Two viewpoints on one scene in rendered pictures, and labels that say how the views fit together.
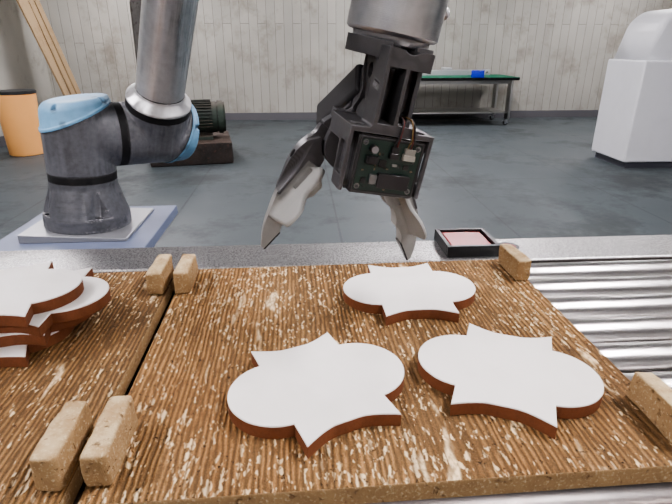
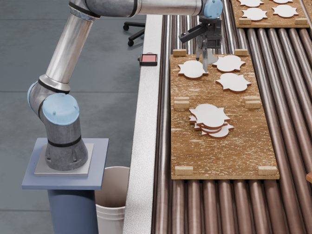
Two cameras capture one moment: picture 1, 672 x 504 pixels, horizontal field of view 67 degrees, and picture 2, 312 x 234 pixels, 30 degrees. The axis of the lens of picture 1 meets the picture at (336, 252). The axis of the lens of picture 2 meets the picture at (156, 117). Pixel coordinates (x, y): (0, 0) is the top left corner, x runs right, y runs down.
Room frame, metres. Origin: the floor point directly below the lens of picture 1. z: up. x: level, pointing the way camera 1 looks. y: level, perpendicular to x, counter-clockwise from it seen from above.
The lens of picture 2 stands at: (0.43, 2.05, 2.16)
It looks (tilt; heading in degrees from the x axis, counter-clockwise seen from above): 34 degrees down; 276
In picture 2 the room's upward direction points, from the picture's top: 1 degrees counter-clockwise
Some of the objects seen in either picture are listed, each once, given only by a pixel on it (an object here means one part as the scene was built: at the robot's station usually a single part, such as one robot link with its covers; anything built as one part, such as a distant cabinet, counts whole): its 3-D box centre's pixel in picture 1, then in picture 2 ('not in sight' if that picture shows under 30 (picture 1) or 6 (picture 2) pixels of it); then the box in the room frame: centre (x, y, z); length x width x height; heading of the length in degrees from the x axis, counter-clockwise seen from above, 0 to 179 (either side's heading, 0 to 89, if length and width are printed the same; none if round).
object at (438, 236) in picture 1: (465, 242); (148, 59); (0.70, -0.19, 0.92); 0.08 x 0.08 x 0.02; 4
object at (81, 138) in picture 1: (81, 133); (61, 116); (0.93, 0.46, 1.05); 0.13 x 0.12 x 0.14; 126
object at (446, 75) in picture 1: (437, 96); not in sight; (8.53, -1.64, 0.42); 2.35 x 0.93 x 0.85; 94
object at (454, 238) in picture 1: (465, 242); (149, 59); (0.70, -0.19, 0.92); 0.06 x 0.06 x 0.01; 4
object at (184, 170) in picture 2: not in sight; (184, 170); (0.50, 0.59, 0.95); 0.06 x 0.02 x 0.03; 5
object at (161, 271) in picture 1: (160, 273); (181, 104); (0.53, 0.20, 0.95); 0.06 x 0.02 x 0.03; 5
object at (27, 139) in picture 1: (20, 122); not in sight; (6.01, 3.65, 0.36); 0.45 x 0.45 x 0.71
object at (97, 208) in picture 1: (85, 196); (65, 146); (0.92, 0.47, 0.93); 0.15 x 0.15 x 0.10
